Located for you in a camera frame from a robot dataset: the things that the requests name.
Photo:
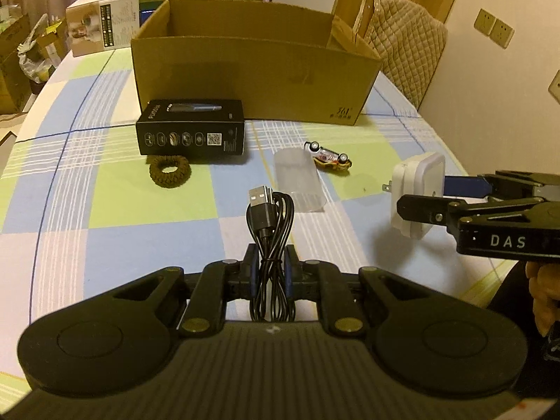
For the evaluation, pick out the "white plug adapter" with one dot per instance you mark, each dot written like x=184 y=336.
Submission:
x=415 y=175

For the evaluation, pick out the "wall socket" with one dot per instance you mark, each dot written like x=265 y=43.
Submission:
x=554 y=85
x=484 y=22
x=501 y=34

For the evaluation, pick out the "black shaver box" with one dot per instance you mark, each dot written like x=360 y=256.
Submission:
x=188 y=138

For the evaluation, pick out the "chair with quilted cover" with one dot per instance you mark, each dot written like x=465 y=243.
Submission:
x=407 y=43

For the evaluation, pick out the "white product box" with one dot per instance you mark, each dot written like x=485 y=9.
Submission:
x=100 y=22

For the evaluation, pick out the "cream bed cover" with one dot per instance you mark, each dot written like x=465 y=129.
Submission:
x=11 y=124

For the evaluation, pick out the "crumpled plastic bag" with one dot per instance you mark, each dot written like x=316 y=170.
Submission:
x=35 y=61

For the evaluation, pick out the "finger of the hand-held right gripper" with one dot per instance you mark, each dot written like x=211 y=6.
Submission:
x=424 y=208
x=466 y=186

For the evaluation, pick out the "translucent plastic cup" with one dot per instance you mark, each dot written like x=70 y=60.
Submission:
x=297 y=179

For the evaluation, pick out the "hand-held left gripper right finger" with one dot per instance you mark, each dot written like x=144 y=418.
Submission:
x=290 y=273

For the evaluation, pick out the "small toy car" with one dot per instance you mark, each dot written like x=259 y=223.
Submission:
x=328 y=157

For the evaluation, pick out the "small cardboard box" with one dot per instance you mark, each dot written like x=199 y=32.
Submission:
x=50 y=39

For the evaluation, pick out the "person's right hand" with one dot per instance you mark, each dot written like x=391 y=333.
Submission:
x=547 y=297

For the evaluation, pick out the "large cardboard box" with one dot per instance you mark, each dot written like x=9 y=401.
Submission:
x=11 y=65

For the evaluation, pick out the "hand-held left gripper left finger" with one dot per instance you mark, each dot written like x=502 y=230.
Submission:
x=253 y=273

